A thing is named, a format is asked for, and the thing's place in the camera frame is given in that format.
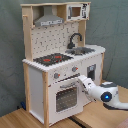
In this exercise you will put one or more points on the oven knob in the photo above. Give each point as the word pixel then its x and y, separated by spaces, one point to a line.
pixel 56 75
pixel 74 69

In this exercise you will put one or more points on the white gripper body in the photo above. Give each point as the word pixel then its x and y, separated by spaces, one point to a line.
pixel 87 83

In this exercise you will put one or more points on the left oven knob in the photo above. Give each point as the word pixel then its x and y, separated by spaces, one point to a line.
pixel 56 75

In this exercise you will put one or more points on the grey sink basin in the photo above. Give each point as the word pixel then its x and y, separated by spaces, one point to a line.
pixel 87 50

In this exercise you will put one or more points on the toy microwave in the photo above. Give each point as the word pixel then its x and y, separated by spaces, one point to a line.
pixel 78 11

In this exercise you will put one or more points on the white cabinet door with dispenser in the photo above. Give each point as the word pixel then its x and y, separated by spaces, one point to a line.
pixel 91 68

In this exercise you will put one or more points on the grey range hood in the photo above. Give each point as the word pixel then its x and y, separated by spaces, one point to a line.
pixel 48 18

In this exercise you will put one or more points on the white oven door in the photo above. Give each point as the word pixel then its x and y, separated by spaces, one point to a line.
pixel 65 100

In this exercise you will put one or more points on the small metal pot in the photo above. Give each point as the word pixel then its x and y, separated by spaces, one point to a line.
pixel 78 52

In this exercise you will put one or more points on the black toy faucet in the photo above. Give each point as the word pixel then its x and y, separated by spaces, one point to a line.
pixel 74 40

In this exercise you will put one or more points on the black stovetop with red burners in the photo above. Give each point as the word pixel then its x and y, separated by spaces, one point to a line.
pixel 52 59

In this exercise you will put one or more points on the right oven knob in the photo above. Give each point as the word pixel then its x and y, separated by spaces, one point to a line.
pixel 74 69

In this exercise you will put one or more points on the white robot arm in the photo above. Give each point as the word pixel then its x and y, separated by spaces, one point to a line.
pixel 107 93

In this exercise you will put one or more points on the wooden toy kitchen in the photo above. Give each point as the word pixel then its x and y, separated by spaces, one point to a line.
pixel 46 40

